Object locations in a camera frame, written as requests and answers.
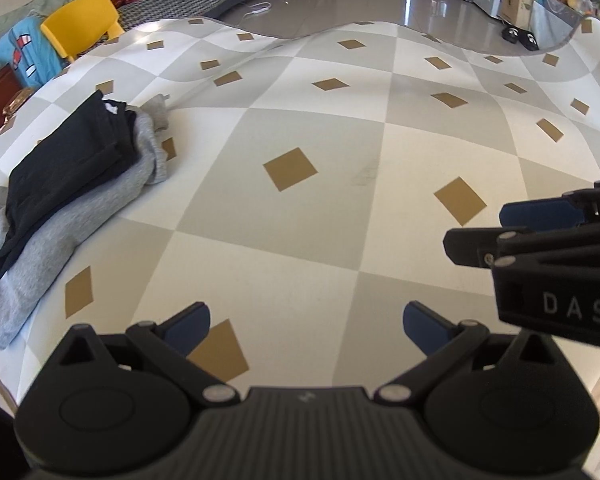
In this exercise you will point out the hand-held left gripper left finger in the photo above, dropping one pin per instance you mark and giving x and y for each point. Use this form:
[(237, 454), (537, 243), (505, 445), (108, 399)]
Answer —
[(190, 329)]

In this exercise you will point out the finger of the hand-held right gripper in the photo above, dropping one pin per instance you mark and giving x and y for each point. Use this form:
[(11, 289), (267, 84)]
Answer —
[(470, 245), (540, 212)]

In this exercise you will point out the white power strip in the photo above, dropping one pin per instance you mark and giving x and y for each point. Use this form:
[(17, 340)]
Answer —
[(259, 9)]

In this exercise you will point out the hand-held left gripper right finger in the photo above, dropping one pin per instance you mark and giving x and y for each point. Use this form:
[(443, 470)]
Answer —
[(425, 327)]

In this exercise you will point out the black t-shirt red print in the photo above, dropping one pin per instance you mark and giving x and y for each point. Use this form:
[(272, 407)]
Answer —
[(65, 170)]

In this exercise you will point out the diamond pattern table cover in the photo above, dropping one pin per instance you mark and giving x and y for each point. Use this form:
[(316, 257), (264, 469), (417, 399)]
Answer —
[(305, 240)]

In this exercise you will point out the black slipper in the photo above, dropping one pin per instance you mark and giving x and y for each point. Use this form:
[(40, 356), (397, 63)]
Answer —
[(511, 34), (529, 41)]

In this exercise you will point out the yellow plastic chair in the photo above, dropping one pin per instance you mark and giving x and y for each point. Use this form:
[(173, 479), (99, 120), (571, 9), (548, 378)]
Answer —
[(80, 22)]

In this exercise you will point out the cardboard box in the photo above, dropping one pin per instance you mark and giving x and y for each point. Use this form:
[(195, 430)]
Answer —
[(515, 2)]

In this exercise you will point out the pale green pillow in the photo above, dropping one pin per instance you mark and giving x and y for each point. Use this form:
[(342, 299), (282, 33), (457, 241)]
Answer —
[(30, 10)]

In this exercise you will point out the grey sweatshirt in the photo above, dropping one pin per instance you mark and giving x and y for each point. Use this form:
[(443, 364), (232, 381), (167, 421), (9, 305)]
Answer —
[(80, 220)]

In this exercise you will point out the blue printed cloth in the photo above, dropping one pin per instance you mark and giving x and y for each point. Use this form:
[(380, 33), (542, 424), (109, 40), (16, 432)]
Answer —
[(25, 52)]

